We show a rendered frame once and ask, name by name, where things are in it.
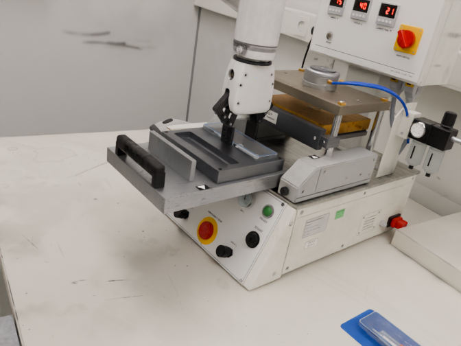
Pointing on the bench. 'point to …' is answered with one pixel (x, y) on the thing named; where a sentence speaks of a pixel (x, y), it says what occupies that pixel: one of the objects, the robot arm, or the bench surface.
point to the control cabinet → (389, 53)
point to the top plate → (331, 91)
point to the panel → (234, 229)
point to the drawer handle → (132, 149)
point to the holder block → (219, 156)
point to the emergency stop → (206, 230)
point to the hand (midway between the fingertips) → (239, 134)
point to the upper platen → (317, 115)
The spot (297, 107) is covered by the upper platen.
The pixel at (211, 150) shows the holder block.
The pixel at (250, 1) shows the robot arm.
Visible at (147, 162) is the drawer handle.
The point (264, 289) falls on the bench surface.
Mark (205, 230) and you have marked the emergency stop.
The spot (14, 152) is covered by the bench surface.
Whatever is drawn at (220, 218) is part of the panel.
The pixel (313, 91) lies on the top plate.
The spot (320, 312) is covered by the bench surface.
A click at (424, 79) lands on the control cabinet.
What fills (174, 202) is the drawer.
